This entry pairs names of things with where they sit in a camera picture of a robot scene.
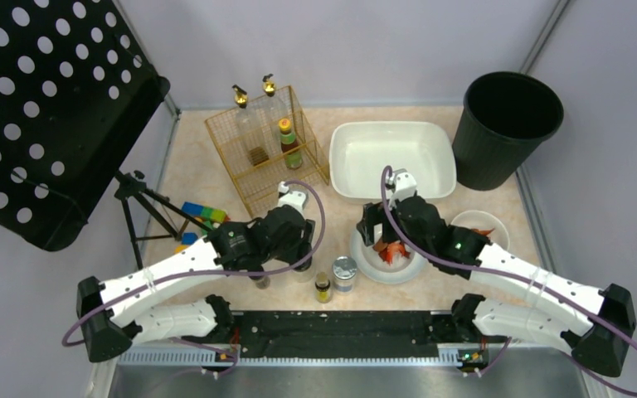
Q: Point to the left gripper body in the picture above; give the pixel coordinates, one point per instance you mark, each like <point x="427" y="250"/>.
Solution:
<point x="301" y="248"/>

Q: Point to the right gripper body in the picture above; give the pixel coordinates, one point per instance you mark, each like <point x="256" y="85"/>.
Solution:
<point x="370" y="231"/>

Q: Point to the black lid glass jar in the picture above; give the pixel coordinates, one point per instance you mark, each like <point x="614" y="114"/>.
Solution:
<point x="304" y="273"/>

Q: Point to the sauce bottle yellow cap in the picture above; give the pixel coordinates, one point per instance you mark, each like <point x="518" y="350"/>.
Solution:
<point x="289" y="145"/>

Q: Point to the oil bottle with dark liquid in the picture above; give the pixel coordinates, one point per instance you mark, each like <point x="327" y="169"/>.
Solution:
<point x="249" y="128"/>

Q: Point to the clear oil bottle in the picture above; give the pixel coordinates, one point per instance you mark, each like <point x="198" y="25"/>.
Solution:
<point x="275" y="107"/>

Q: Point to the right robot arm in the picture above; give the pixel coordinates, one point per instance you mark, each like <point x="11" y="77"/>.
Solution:
<point x="593" y="326"/>

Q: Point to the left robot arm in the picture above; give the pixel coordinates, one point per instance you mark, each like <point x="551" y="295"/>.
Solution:
<point x="116" y="314"/>

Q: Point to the brown food piece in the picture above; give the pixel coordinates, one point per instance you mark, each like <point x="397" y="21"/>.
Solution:
<point x="379" y="246"/>

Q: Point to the red crab toy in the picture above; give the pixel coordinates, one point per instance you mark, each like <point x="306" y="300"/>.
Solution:
<point x="394" y="253"/>

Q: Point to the white plate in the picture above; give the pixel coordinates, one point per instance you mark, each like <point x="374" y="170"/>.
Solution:
<point x="400" y="270"/>

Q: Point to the small black cap jar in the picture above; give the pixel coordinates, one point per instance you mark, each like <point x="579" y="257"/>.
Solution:
<point x="261" y="282"/>

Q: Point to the white rectangular basin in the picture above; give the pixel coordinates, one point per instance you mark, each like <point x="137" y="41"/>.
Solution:
<point x="359" y="151"/>

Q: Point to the small yellow spice jar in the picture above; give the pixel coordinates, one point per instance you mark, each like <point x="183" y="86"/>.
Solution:
<point x="323" y="288"/>

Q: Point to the white bowl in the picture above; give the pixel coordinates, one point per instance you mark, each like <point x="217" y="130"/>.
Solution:
<point x="483" y="221"/>

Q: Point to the orange shrimp in bowl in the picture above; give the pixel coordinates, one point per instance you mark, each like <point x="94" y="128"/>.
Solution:
<point x="483" y="232"/>

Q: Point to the colourful toy block stack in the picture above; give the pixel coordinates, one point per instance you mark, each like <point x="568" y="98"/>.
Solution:
<point x="210" y="217"/>

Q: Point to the blue toy block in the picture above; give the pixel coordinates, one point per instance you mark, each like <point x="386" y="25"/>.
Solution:
<point x="188" y="238"/>

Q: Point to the yellow smiley toy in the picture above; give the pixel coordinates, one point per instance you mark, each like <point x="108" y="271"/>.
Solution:
<point x="180" y="249"/>

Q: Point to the black trash bin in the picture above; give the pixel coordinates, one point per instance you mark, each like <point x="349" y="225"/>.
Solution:
<point x="506" y="117"/>

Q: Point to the black tripod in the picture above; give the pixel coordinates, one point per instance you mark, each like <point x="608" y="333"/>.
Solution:
<point x="150" y="215"/>

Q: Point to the black perforated panel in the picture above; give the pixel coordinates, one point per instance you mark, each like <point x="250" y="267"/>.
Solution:
<point x="76" y="92"/>

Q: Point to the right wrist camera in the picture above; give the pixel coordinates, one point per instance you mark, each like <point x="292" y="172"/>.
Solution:
<point x="401" y="185"/>

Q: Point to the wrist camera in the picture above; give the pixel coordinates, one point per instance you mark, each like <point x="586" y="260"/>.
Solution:
<point x="401" y="185"/>
<point x="292" y="198"/>

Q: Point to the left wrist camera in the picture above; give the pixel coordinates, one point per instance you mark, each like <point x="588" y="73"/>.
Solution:
<point x="292" y="198"/>

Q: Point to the gold wire rack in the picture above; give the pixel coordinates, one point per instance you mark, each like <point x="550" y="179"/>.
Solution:
<point x="257" y="185"/>

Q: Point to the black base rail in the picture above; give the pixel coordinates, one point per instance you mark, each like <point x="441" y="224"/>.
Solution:
<point x="341" y="334"/>

